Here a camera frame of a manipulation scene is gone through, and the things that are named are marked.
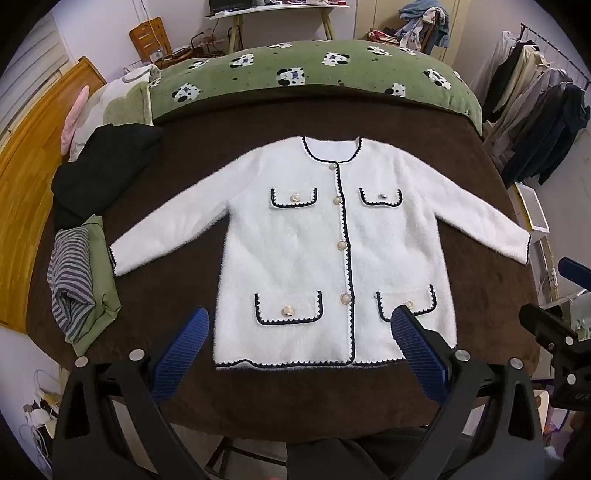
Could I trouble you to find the white cables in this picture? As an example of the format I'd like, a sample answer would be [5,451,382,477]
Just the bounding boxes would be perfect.
[23,367,61,444]

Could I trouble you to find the white desk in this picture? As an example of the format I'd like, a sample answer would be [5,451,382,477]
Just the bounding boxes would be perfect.
[209,4,334,56]

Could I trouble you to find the window blinds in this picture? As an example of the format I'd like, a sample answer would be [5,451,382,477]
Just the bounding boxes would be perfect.
[0,9,70,134]

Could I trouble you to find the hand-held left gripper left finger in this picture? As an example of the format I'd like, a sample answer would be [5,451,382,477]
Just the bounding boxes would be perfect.
[48,305,218,480]

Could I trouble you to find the black metal rack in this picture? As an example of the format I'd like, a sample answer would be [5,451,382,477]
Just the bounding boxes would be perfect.
[173,31,220,63]

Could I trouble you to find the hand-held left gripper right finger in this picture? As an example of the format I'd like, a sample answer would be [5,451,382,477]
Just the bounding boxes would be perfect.
[390,305,548,480]

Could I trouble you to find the wooden chair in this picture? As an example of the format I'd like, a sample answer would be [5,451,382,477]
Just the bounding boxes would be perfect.
[129,17,172,70]

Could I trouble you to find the hanging beige coat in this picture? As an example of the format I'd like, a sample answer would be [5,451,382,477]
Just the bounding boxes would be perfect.
[489,48,548,144]

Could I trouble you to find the metal clothes rack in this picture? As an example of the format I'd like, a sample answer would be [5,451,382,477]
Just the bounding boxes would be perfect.
[519,21,591,93]

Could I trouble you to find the black monitor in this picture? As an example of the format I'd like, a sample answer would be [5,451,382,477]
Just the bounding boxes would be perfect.
[209,0,254,14]

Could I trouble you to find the pile of mixed clothes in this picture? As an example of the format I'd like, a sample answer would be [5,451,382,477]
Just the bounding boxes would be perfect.
[397,0,451,51]

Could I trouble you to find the green folded garment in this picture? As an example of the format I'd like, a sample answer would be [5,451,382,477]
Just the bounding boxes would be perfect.
[65,215,123,356]

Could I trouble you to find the hanging grey coat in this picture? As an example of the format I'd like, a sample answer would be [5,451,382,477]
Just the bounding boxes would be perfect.
[492,69,573,171]

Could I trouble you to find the wooden headboard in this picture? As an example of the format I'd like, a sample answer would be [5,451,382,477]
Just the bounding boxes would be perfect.
[0,56,108,333]

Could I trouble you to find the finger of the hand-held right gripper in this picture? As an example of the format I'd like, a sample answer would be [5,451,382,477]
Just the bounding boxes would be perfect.
[518,302,580,344]
[558,257,591,291]

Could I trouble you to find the white cardigan with black trim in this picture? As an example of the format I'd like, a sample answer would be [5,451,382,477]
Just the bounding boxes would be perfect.
[110,135,531,371]

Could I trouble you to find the green cow-print blanket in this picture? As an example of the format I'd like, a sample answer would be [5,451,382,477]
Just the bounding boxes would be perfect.
[148,39,485,137]

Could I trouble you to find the hanging dark navy coat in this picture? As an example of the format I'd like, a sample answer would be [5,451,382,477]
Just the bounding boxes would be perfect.
[501,83,591,185]

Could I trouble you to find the white framed yellow box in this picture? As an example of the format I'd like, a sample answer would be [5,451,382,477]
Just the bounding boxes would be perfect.
[513,182,551,234]

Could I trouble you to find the grey striped garment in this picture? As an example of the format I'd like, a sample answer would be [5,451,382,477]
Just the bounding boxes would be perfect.
[47,228,95,342]

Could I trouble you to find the brown bed blanket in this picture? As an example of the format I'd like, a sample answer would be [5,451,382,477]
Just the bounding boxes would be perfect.
[39,99,541,439]

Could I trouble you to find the black garment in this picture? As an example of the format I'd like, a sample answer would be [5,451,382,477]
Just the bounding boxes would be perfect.
[51,124,164,232]

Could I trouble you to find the white and green floral pillow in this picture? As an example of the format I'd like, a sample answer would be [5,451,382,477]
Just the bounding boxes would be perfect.
[68,64,162,162]

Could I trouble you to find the pink pillow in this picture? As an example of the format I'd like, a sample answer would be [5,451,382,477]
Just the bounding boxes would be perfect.
[60,87,90,153]

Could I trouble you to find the hanging black jacket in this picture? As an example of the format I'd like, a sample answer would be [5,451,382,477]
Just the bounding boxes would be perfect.
[482,41,539,123]

